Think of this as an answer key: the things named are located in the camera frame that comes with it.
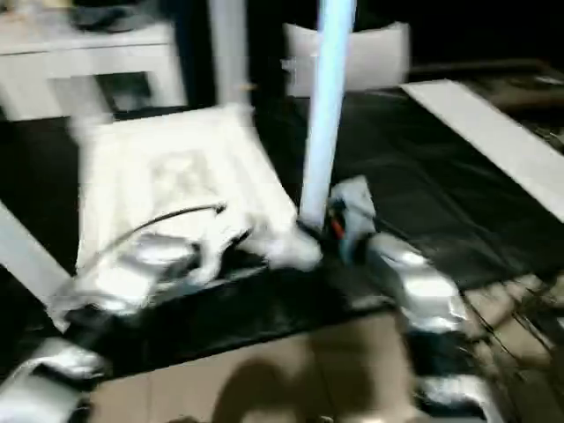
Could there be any white glass-door cabinet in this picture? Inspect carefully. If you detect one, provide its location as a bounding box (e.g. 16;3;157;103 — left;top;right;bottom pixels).
0;21;186;120

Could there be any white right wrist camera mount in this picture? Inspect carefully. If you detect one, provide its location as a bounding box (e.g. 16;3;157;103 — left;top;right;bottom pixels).
330;175;378;265

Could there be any grey cushion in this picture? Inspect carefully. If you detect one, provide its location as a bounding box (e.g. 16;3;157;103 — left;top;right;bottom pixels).
281;20;412;97

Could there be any black left wrist camera cable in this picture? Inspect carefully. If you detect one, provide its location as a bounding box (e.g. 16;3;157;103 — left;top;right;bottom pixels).
78;201;228;274

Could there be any grey helmet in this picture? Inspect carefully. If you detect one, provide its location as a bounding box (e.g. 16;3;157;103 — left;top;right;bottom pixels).
70;0;146;32

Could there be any white flat board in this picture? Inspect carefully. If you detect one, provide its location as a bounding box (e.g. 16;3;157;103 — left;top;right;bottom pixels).
400;78;564;217

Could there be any white plastic table leg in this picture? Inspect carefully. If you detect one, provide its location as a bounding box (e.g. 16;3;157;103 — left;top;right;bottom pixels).
299;0;356;230
46;74;118;137
210;0;255;109
0;200;74;309

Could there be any black work mat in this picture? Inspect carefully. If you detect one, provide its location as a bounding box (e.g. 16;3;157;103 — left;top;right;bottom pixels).
0;87;564;380

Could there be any white plastic table top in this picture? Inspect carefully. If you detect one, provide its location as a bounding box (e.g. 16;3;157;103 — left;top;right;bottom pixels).
48;103;323;331

